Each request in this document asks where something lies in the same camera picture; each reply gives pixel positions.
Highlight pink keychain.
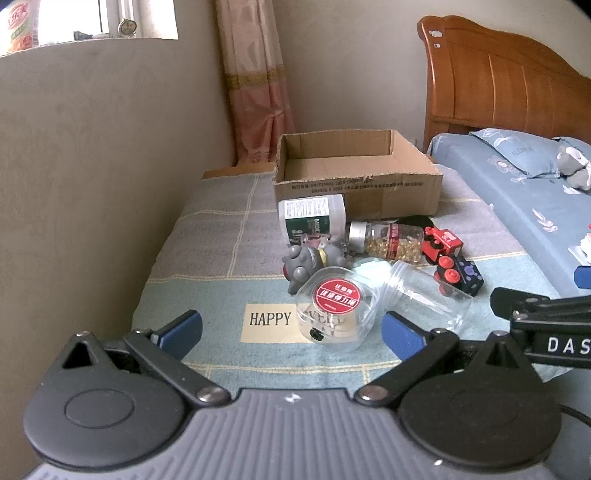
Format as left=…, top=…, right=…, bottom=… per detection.
left=300, top=233, right=345, bottom=253

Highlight grey plush toy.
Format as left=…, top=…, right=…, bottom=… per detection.
left=556, top=140, right=591, bottom=191

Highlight clear plastic jar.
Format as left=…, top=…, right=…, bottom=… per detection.
left=383, top=259, right=475, bottom=334

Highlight red toy train car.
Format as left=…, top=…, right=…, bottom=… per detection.
left=422, top=225, right=465, bottom=264

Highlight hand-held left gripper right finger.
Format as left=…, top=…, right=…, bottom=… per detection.
left=355, top=311, right=533, bottom=409

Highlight white plastic packet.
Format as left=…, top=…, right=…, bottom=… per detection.
left=568, top=224, right=591, bottom=267

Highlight cardboard box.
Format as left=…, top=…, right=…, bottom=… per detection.
left=270, top=129, right=444, bottom=220

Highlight wooden nightstand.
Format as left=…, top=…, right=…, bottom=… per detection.
left=202, top=161, right=278, bottom=180

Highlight blue floral pillow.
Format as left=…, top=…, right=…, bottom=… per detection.
left=468, top=128, right=591, bottom=179

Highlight black toy car red wheels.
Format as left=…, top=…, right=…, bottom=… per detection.
left=434, top=255, right=481, bottom=299

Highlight grey toy figure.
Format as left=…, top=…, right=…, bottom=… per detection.
left=281, top=242, right=354, bottom=296

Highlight wooden headboard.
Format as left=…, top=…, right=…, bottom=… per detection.
left=418, top=15, right=591, bottom=151

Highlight white bottle with green label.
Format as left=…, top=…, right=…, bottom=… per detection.
left=278, top=194, right=348, bottom=248

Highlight clear capsule bottle silver cap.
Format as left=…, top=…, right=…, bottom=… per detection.
left=347, top=220, right=424, bottom=265

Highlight window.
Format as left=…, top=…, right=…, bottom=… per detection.
left=0, top=0, right=179, bottom=57

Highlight clear round container red label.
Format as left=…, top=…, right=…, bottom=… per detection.
left=294, top=265, right=387, bottom=354

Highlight blue floral bed sheet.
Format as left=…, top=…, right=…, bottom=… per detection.
left=425, top=131, right=591, bottom=297

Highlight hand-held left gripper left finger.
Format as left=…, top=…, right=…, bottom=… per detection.
left=60, top=309, right=232, bottom=409

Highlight pink curtain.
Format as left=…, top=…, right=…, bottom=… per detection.
left=215, top=0, right=296, bottom=165

